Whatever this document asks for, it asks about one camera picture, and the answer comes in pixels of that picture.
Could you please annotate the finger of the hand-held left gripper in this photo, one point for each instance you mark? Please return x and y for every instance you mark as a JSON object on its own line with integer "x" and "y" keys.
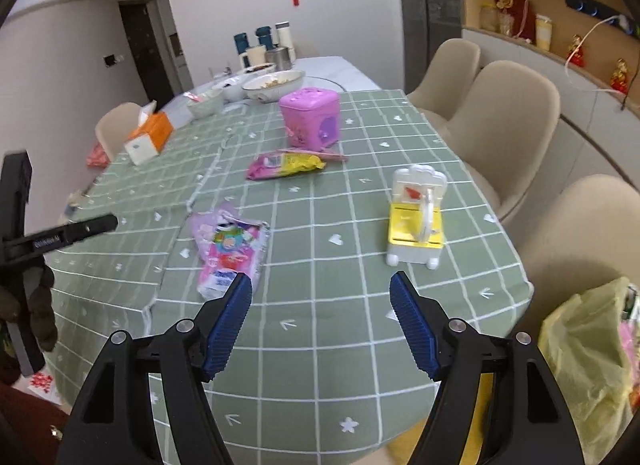
{"x": 75, "y": 231}

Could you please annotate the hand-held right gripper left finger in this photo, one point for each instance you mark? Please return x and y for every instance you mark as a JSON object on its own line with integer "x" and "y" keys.
{"x": 227, "y": 325}

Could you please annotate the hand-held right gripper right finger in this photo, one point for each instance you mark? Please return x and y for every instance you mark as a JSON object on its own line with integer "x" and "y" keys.
{"x": 412, "y": 325}

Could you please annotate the pink purple snack packet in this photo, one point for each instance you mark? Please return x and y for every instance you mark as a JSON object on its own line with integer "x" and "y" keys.
{"x": 225, "y": 245}

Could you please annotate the yellow plastic bag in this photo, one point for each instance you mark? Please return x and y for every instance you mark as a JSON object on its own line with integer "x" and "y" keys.
{"x": 580, "y": 360}

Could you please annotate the person's left hand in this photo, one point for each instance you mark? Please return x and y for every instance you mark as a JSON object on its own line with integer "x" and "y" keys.
{"x": 42, "y": 305}

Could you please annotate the red patterned bag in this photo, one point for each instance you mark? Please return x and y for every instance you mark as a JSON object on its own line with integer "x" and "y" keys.
{"x": 97, "y": 155}

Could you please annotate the green checked tablecloth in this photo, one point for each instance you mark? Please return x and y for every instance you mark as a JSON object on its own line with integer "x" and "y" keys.
{"x": 325, "y": 370}

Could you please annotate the yellow white toy cart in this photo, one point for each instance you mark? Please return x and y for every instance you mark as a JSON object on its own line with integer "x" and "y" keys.
{"x": 410, "y": 225}

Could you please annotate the beige chair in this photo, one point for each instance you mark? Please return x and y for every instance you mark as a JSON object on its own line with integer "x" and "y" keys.
{"x": 580, "y": 235}
{"x": 447, "y": 75}
{"x": 505, "y": 135}
{"x": 117, "y": 127}

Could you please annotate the orange white tissue box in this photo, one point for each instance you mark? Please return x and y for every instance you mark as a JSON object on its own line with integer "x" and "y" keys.
{"x": 150, "y": 137}

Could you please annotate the red white patterned paper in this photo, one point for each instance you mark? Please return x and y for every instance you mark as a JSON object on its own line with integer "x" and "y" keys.
{"x": 45, "y": 385}

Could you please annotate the pink yellow snack wrapper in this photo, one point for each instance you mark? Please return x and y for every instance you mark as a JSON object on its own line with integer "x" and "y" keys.
{"x": 285, "y": 165}

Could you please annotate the small white bowl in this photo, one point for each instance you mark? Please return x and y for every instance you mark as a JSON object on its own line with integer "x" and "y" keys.
{"x": 205, "y": 105}

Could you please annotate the thin pink wrapper strip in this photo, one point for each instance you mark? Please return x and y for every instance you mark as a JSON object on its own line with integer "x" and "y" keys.
{"x": 335, "y": 156}

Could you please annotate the dark door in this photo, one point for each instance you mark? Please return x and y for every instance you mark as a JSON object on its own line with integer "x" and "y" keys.
{"x": 150, "y": 50}

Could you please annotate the pink plastic lidded box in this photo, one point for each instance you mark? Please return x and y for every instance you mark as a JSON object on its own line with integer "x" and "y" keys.
{"x": 305, "y": 115}

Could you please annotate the large white floral bowl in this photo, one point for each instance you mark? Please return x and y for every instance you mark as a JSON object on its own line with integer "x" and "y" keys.
{"x": 275, "y": 87}

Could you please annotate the white mug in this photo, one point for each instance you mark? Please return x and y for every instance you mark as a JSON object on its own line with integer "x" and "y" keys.
{"x": 254, "y": 56}

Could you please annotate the blue capped thermos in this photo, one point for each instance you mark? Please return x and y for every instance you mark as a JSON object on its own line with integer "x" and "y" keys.
{"x": 241, "y": 42}
{"x": 264, "y": 37}

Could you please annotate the steel pot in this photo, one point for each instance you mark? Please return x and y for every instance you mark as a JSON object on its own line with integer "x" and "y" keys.
{"x": 277, "y": 59}

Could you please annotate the glass jar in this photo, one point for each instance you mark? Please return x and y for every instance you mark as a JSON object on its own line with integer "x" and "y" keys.
{"x": 488, "y": 17}

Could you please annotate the red gold figurine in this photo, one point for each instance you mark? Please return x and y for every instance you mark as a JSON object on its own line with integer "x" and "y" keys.
{"x": 620, "y": 76}
{"x": 576, "y": 52}

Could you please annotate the grey tall cabinet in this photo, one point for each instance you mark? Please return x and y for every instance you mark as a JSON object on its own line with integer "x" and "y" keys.
{"x": 430, "y": 5}

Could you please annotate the yellow white cup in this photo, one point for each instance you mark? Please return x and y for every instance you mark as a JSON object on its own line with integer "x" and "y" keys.
{"x": 544, "y": 32}

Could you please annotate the red gift bag with flowers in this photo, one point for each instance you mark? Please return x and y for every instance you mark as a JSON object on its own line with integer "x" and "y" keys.
{"x": 515, "y": 15}

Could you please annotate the black power strip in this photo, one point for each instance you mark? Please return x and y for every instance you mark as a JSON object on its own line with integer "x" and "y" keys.
{"x": 587, "y": 4}

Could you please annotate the wall switch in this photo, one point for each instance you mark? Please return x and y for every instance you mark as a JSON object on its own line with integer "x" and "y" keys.
{"x": 114, "y": 60}

